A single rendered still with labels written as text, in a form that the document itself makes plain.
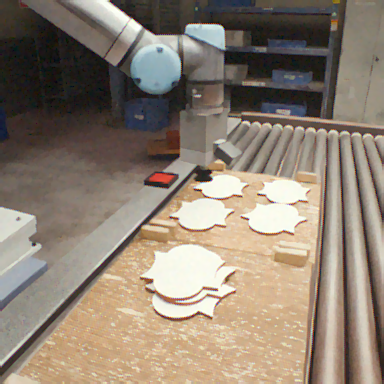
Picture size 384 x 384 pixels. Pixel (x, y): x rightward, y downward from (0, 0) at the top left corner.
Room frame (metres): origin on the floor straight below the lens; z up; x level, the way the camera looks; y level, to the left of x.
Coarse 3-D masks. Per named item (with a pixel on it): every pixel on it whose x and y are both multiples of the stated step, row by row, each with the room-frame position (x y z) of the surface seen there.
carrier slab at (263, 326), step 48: (144, 240) 0.65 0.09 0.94; (96, 288) 0.49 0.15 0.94; (144, 288) 0.50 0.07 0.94; (240, 288) 0.49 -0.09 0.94; (288, 288) 0.49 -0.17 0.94; (96, 336) 0.38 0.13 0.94; (144, 336) 0.39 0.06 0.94; (192, 336) 0.39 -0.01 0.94; (240, 336) 0.39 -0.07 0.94; (288, 336) 0.38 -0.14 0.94
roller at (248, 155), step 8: (264, 128) 1.59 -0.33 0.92; (256, 136) 1.46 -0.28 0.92; (264, 136) 1.50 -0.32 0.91; (256, 144) 1.36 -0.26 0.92; (248, 152) 1.25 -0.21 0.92; (256, 152) 1.31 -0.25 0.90; (240, 160) 1.17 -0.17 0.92; (248, 160) 1.19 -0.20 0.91; (232, 168) 1.11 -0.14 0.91; (240, 168) 1.10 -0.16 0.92
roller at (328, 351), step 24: (336, 144) 1.37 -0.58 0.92; (336, 168) 1.10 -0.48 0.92; (336, 192) 0.92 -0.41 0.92; (336, 216) 0.78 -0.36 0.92; (336, 240) 0.67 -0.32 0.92; (336, 264) 0.58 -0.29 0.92; (336, 288) 0.51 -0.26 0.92; (336, 312) 0.45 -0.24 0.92; (336, 336) 0.40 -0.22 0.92; (336, 360) 0.35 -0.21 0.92
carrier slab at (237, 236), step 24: (192, 192) 0.88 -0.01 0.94; (312, 192) 0.88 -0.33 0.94; (168, 216) 0.75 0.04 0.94; (240, 216) 0.75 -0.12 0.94; (312, 216) 0.75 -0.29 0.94; (192, 240) 0.65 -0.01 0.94; (216, 240) 0.65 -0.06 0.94; (240, 240) 0.65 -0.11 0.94; (264, 240) 0.65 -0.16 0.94; (288, 240) 0.64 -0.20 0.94; (312, 240) 0.64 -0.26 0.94; (312, 264) 0.56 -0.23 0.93
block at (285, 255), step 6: (276, 252) 0.57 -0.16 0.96; (282, 252) 0.56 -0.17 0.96; (288, 252) 0.56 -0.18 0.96; (294, 252) 0.56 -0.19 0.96; (300, 252) 0.56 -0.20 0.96; (306, 252) 0.56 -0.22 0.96; (276, 258) 0.57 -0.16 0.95; (282, 258) 0.56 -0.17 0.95; (288, 258) 0.56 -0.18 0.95; (294, 258) 0.56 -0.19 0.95; (300, 258) 0.55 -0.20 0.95; (306, 258) 0.56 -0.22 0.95; (294, 264) 0.56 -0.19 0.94; (300, 264) 0.55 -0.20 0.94
